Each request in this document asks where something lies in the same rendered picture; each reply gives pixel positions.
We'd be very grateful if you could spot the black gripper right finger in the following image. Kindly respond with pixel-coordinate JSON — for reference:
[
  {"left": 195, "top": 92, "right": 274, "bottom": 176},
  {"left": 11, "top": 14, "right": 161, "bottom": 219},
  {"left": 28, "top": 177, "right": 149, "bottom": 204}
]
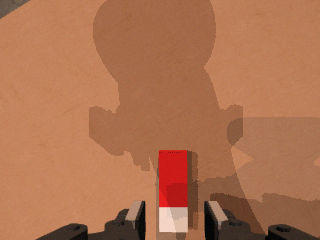
[{"left": 204, "top": 201, "right": 320, "bottom": 240}]

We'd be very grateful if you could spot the red and white eraser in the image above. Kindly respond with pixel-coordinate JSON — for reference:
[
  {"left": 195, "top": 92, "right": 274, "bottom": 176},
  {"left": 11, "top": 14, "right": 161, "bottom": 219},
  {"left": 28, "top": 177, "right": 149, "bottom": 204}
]
[{"left": 159, "top": 150, "right": 188, "bottom": 232}]

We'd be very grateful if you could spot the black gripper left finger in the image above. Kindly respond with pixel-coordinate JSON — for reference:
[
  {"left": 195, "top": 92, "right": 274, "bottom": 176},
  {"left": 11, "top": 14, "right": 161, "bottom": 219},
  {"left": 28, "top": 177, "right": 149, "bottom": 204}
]
[{"left": 35, "top": 201, "right": 146, "bottom": 240}]

